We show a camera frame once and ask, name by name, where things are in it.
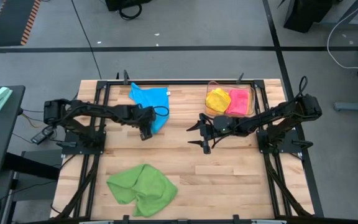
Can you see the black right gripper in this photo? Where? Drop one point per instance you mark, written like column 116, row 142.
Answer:
column 207, row 130

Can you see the black cabinet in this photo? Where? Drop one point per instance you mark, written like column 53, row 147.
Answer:
column 306, row 14

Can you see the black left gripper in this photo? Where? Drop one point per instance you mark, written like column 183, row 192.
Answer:
column 145, row 118

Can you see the black equipment base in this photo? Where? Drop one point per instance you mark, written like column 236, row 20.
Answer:
column 126, row 4

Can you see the black metal rig frame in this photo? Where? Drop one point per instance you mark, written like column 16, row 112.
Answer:
column 179, row 82

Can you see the yellow microfiber towel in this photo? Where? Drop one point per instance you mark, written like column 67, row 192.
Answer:
column 217, row 100

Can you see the grey desk leg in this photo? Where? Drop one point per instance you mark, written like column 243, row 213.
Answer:
column 356, row 106
column 346, row 25

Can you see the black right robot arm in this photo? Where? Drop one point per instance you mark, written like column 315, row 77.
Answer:
column 259, row 118

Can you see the clear plastic bin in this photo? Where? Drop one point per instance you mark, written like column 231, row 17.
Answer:
column 252, row 99

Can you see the green microfiber towel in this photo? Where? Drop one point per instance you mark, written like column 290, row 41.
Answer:
column 145, row 189

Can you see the black side desk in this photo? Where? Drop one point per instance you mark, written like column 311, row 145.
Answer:
column 2, row 130

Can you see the black power adapter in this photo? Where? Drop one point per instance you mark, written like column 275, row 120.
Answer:
column 40, row 136

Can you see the blue microfiber towel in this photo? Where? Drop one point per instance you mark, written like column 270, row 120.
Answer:
column 149, row 96

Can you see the pink microfiber towel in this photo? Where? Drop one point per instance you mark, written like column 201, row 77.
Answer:
column 238, row 102

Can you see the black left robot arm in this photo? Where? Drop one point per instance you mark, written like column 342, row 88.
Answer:
column 89, row 112

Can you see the black floor mat orange edge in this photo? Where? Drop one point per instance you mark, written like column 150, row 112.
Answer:
column 11, row 21

